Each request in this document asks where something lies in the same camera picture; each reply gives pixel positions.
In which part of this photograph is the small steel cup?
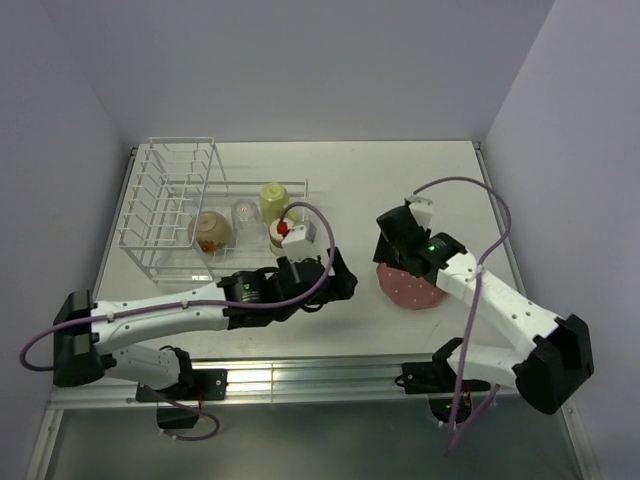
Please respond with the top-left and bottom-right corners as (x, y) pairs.
(268, 218), (294, 257)

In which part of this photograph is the pink dotted plate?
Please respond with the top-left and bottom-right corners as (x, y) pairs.
(376, 264), (447, 310)

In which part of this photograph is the clear drinking glass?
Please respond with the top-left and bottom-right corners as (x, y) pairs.
(231, 199), (261, 244)

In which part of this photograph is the yellow-green mug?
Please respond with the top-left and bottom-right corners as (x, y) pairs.
(259, 182), (292, 226)

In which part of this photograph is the beige bowl with flower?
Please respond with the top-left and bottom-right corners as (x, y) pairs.
(187, 210), (233, 254)

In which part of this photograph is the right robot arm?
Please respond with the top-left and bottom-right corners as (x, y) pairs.
(374, 205), (594, 414)

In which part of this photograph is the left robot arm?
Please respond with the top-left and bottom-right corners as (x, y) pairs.
(53, 253), (358, 399)

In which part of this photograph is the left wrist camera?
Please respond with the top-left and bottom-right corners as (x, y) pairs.
(275, 220), (317, 262)

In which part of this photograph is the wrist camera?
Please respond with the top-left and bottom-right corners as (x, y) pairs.
(405, 194), (433, 230)
(275, 220), (317, 262)

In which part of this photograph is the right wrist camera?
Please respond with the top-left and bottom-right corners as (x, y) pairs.
(405, 194), (433, 230)

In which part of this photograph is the white wire dish rack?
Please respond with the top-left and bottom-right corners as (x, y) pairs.
(117, 135), (310, 289)

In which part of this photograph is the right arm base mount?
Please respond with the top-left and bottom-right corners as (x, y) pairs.
(394, 361), (491, 423)

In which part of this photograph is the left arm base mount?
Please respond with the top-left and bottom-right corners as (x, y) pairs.
(134, 369), (227, 433)

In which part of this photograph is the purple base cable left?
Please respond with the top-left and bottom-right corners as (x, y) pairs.
(144, 387), (221, 442)

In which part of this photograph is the aluminium rail frame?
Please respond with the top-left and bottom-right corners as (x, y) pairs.
(28, 141), (580, 479)

